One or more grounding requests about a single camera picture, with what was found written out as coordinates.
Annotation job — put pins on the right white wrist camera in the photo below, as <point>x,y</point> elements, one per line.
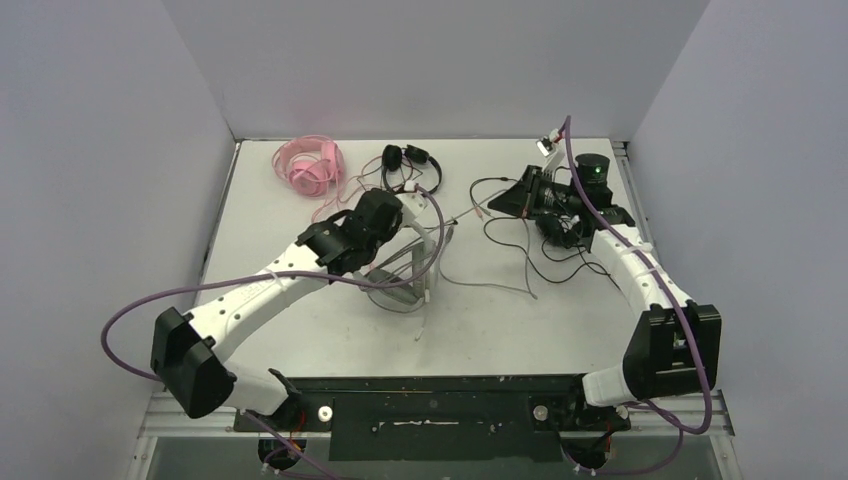
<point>552,148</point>

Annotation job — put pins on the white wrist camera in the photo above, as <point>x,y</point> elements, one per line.
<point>552,148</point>
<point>414,201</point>

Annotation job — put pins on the white grey gaming headset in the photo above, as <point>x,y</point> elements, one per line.
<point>403,283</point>

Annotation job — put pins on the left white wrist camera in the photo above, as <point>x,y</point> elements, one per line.
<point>414,201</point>

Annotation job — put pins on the black headset with microphone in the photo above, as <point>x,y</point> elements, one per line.
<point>553,232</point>

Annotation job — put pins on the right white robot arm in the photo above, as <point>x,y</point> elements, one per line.
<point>674,347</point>

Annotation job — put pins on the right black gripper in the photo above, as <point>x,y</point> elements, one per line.
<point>525,195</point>

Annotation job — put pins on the small black on-ear headphones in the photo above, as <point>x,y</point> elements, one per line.
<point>394,158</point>

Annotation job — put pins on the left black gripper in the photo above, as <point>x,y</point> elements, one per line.
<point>392,229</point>

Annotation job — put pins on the aluminium frame rail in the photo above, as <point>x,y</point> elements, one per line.
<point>173,446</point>

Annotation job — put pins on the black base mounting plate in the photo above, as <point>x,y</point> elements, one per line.
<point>448,418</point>

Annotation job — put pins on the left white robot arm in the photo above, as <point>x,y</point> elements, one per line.
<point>192,351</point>

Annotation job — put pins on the pink headset with cable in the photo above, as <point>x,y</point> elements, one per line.
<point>313,166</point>

